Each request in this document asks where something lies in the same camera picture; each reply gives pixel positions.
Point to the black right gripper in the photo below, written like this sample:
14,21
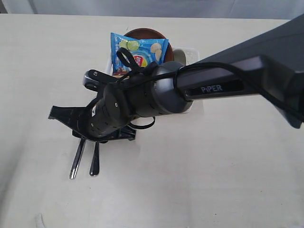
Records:
105,118

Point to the silver table knife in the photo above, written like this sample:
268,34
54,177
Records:
77,159

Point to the silver metal fork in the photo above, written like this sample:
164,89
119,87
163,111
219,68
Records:
95,166

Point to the blue chips bag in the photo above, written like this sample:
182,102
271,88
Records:
144,51

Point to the brown wooden plate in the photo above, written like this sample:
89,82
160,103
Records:
148,33

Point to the white ceramic bowl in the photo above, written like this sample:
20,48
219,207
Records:
179,56

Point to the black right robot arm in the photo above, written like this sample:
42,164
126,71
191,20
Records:
271,65

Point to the white perforated plastic basket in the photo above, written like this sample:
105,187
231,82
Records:
192,56

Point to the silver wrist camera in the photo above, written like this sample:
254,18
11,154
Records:
95,80

